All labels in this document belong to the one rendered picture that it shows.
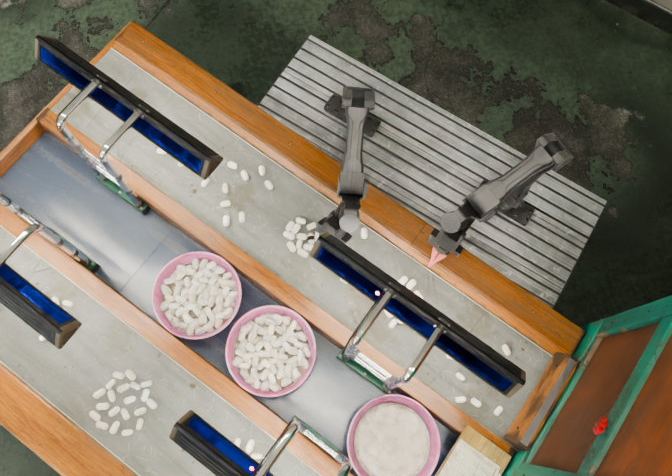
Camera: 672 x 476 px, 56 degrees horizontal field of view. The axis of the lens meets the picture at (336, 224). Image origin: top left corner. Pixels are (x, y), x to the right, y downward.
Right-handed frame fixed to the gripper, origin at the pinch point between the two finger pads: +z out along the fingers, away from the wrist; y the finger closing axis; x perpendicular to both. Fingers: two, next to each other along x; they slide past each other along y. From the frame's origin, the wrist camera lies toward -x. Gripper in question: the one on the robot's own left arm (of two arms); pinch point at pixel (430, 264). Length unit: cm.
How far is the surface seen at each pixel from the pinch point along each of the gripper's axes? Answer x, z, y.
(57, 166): -13, 43, -119
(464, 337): -30.8, -2.2, 16.6
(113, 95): -32, -1, -96
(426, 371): -6.9, 26.2, 17.3
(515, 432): -14, 21, 46
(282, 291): -13.2, 29.6, -31.5
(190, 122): 6, 10, -91
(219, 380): -34, 54, -30
